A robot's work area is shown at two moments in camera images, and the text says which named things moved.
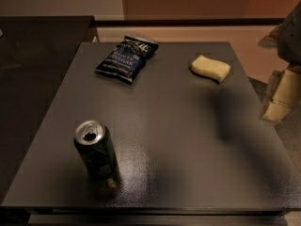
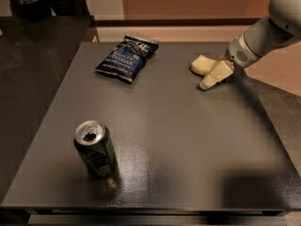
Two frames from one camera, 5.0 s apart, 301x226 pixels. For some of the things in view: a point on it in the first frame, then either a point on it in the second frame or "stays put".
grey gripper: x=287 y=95 → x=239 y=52
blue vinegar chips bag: x=127 y=58 stays put
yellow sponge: x=213 y=69 stays put
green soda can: x=95 y=145 stays put
